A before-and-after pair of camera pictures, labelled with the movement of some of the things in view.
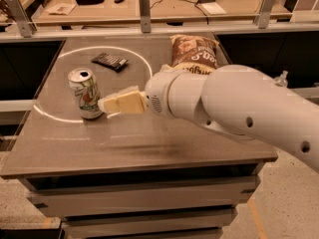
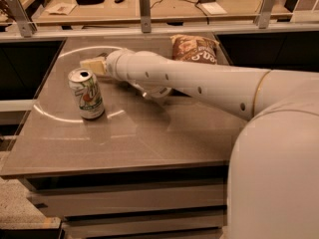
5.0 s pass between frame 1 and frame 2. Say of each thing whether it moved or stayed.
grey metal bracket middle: stayed
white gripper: moved
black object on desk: stayed
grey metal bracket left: stayed
